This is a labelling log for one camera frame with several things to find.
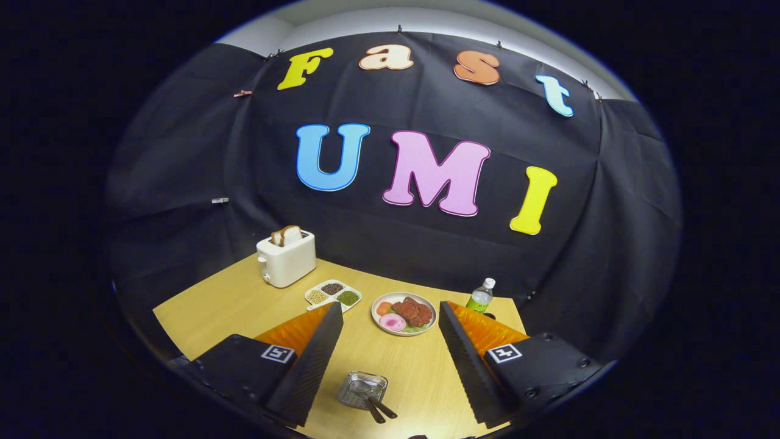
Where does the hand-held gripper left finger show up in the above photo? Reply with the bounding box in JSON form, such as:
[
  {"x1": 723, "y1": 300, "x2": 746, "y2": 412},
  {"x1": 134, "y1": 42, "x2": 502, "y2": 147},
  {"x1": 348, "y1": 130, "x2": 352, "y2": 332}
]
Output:
[{"x1": 185, "y1": 301, "x2": 344, "y2": 429}]

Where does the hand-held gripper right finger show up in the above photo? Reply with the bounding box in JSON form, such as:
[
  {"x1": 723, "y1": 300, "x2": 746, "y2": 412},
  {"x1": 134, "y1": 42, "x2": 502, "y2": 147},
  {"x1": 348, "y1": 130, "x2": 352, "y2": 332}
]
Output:
[{"x1": 438, "y1": 301, "x2": 604, "y2": 429}]

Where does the white sectioned tray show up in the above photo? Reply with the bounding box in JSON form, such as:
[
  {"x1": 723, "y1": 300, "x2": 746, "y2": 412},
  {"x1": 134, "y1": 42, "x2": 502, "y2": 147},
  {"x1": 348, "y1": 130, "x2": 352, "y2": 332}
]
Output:
[{"x1": 305, "y1": 279, "x2": 362, "y2": 313}]

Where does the green label plastic bottle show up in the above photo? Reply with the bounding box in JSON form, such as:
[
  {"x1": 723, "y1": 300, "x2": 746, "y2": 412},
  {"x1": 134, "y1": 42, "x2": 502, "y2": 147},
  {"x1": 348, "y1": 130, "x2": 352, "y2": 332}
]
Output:
[{"x1": 466, "y1": 278, "x2": 496, "y2": 315}]

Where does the brown meat piece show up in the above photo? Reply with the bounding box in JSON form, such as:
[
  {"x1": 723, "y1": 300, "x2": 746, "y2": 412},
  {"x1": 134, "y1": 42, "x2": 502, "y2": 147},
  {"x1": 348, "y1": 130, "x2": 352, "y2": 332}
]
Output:
[{"x1": 392, "y1": 296, "x2": 433, "y2": 327}]

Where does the white plate of food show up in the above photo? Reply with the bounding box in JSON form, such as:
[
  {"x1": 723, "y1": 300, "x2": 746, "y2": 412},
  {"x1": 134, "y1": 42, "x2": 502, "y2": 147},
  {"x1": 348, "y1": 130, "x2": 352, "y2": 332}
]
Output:
[{"x1": 371, "y1": 292, "x2": 438, "y2": 337}]

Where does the white toaster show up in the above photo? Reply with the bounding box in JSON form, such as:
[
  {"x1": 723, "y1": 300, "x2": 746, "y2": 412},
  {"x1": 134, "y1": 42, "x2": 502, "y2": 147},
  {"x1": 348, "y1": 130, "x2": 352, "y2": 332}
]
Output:
[{"x1": 256, "y1": 230, "x2": 317, "y2": 288}]

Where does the black backdrop cloth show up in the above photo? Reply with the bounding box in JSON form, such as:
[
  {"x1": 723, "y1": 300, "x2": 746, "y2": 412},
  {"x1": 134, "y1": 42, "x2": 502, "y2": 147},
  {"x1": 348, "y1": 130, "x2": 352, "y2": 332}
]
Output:
[{"x1": 107, "y1": 30, "x2": 682, "y2": 366}]

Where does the metal wire basket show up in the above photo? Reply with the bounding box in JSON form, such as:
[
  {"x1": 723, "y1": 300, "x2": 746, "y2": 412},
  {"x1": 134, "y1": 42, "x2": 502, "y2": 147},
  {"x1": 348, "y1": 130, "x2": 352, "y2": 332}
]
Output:
[{"x1": 338, "y1": 371, "x2": 389, "y2": 410}]

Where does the dark handled metal utensil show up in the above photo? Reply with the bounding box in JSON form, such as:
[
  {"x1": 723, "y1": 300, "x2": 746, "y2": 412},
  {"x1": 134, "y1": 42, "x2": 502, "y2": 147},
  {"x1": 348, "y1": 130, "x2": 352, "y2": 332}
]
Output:
[{"x1": 370, "y1": 395, "x2": 399, "y2": 419}]

